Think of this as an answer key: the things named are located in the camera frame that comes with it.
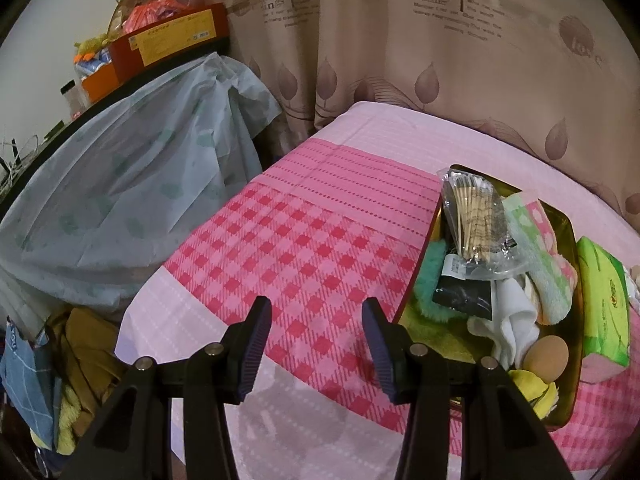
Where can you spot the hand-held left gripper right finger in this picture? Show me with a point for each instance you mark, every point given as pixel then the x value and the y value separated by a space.
pixel 382 355

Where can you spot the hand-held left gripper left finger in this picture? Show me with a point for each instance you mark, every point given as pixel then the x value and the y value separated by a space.
pixel 252 355

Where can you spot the teal fluffy scrunchie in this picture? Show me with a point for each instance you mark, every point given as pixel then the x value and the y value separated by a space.
pixel 425 285

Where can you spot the black packet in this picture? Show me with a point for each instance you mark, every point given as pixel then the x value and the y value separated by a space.
pixel 465 295

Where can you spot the plain white sock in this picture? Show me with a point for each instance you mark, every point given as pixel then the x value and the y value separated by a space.
pixel 505 320

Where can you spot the yellow baby sock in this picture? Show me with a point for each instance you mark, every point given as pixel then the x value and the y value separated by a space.
pixel 530 385

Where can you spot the beige makeup sponge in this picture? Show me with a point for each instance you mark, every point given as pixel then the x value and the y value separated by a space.
pixel 545 355

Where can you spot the clear bag of cotton swabs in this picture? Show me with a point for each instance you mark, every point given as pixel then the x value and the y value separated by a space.
pixel 475 220

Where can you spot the green and pink towel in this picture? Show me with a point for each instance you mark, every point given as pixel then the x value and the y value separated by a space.
pixel 540 260

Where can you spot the gold tin box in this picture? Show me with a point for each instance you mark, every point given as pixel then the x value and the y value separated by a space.
pixel 567 375

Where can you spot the mustard brown cloth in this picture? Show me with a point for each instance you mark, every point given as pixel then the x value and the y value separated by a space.
pixel 90 360

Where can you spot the yellow-green towel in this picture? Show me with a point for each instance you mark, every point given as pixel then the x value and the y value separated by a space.
pixel 67 415

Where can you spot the green tissue pack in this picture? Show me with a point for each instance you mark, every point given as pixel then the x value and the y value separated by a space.
pixel 600 305

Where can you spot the translucent plastic cover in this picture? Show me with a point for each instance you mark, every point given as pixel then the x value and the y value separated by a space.
pixel 125 170

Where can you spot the blue checked cloth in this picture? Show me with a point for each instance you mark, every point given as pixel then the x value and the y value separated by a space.
pixel 25 380

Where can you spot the leaf printed curtain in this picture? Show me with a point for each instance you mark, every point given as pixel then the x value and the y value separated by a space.
pixel 400 60

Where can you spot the clear jar with black lid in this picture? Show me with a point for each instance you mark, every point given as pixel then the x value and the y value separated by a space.
pixel 71 100

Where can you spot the large orange cardboard box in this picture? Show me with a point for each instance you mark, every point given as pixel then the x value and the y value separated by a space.
pixel 170 35

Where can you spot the blue and orange packet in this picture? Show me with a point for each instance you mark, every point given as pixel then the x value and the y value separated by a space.
pixel 92 62

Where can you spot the yellow plush toy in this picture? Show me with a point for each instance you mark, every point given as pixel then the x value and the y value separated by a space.
pixel 92 42

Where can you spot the red plastic bag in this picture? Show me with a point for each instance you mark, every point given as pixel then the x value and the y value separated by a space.
pixel 150 12

